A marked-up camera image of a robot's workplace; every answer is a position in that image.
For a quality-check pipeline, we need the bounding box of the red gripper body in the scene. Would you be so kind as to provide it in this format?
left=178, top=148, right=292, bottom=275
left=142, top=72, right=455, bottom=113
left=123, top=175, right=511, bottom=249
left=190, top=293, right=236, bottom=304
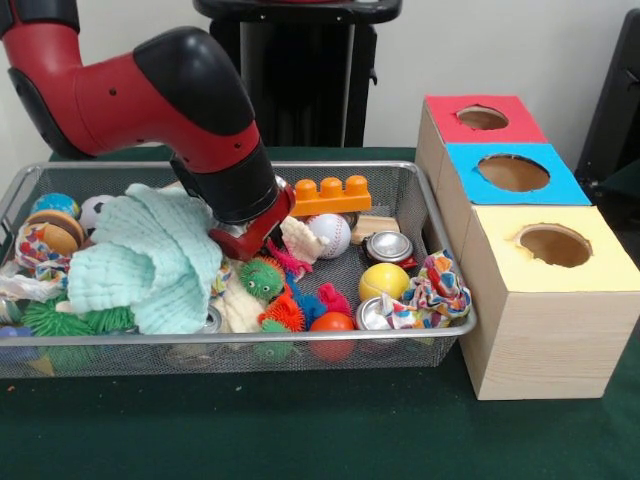
left=210, top=185, right=297, bottom=263

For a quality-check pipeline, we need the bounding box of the orange plastic tray block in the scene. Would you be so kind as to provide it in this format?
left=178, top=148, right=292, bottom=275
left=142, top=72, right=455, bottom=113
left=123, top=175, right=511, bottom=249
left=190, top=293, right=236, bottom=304
left=290, top=175, right=373, bottom=218

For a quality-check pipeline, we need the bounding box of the cream waffle cloth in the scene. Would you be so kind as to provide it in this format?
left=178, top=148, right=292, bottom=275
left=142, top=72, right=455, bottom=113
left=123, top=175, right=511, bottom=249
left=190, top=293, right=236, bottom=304
left=213, top=215, right=326, bottom=334

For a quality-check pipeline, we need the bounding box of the mint green cloth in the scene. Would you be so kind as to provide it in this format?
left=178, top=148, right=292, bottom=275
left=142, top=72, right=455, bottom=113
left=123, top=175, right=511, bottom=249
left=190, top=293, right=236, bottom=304
left=68, top=183, right=226, bottom=336

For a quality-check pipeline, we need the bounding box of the colourful polka-dot cloth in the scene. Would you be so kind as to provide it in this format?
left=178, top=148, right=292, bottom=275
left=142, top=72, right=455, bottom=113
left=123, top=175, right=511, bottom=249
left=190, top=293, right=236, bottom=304
left=385, top=250, right=471, bottom=329

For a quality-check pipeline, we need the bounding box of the wooden box with three holes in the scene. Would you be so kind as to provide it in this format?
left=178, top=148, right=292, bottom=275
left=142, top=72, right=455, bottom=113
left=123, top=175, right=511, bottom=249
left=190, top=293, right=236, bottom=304
left=415, top=95, right=640, bottom=401

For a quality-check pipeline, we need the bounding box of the white baseball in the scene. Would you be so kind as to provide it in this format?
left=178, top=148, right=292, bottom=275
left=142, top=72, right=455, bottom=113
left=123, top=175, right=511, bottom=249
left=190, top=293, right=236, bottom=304
left=307, top=213, right=353, bottom=259

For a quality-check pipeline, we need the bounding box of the red-orange ball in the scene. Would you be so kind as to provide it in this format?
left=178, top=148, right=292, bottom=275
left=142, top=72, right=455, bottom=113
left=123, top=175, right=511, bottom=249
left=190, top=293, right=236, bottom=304
left=310, top=312, right=357, bottom=361

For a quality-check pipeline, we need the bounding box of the yellow ball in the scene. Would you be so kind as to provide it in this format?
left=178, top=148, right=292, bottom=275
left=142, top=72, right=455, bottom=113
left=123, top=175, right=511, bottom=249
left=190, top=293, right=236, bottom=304
left=358, top=263, right=411, bottom=303

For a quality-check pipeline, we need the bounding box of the crushed silver can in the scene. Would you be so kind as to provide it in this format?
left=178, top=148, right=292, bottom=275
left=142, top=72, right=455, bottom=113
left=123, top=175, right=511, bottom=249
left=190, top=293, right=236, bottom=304
left=355, top=295, right=396, bottom=331

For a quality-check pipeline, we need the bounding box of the toy burger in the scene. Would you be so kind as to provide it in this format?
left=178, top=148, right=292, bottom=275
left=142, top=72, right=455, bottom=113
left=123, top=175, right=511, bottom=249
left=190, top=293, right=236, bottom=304
left=22, top=208, right=86, bottom=256

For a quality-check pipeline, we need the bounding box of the green cloth table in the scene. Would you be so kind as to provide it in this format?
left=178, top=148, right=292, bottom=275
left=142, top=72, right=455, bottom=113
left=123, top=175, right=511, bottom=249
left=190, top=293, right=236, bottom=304
left=0, top=145, right=640, bottom=480

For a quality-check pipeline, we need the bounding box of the green spiky googly-eyed toy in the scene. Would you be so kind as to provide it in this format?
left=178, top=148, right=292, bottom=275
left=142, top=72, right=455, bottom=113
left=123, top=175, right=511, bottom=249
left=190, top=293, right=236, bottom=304
left=22, top=298, right=136, bottom=338

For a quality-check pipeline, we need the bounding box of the black floor stand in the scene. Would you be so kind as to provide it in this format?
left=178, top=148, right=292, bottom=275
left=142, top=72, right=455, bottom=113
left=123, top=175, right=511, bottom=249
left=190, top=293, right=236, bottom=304
left=578, top=8, right=640, bottom=201

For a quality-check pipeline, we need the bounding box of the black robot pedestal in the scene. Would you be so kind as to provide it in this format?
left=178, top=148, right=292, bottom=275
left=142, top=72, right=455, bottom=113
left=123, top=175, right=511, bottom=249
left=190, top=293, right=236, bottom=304
left=193, top=0, right=406, bottom=148

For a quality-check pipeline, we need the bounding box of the wire mesh bin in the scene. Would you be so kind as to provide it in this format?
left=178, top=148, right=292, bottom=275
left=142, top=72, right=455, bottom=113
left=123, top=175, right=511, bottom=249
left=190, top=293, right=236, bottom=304
left=0, top=160, right=479, bottom=377

